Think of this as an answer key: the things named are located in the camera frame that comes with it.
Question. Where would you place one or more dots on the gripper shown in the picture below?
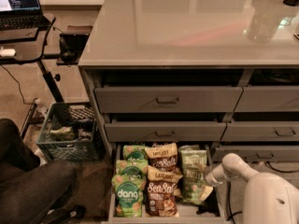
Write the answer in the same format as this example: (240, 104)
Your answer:
(212, 178)

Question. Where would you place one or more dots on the green kettle chip bag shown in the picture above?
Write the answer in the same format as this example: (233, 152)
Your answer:
(193, 180)
(190, 156)

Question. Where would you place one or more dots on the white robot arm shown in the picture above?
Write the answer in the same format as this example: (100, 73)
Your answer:
(268, 198)

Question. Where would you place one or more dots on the open bottom grey drawer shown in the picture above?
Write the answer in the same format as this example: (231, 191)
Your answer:
(208, 212)

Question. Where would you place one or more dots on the rear sea salt chip bag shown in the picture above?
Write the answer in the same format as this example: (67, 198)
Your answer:
(164, 158)

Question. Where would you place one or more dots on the sea salt chip bag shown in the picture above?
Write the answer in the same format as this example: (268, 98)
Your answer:
(160, 190)
(164, 158)

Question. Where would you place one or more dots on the front sea salt chip bag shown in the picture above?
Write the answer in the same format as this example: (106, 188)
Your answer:
(160, 190)

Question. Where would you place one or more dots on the middle green dang bag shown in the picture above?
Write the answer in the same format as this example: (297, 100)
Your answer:
(137, 168)

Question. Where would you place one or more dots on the green dang bag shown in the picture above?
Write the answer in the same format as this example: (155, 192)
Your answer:
(134, 153)
(129, 192)
(137, 168)

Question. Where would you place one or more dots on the front green dang bag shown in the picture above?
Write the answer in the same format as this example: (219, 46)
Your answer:
(129, 192)

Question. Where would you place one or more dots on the rear green dang bag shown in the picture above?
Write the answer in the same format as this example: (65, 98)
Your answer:
(134, 153)

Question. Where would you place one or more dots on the grey drawer cabinet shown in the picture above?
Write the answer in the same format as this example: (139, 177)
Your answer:
(223, 74)

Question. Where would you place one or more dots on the green plastic crate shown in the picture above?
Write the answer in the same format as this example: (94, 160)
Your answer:
(69, 133)

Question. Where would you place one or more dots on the person's dark trouser legs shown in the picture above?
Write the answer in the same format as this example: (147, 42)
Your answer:
(29, 189)

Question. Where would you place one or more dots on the black box on floor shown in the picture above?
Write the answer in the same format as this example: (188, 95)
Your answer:
(72, 42)

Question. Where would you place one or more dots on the black laptop stand table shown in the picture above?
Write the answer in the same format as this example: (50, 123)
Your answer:
(33, 51)

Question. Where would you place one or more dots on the white small device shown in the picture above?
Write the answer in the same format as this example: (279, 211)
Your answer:
(7, 52)

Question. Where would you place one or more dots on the open laptop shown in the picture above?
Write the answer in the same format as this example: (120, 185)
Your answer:
(20, 14)

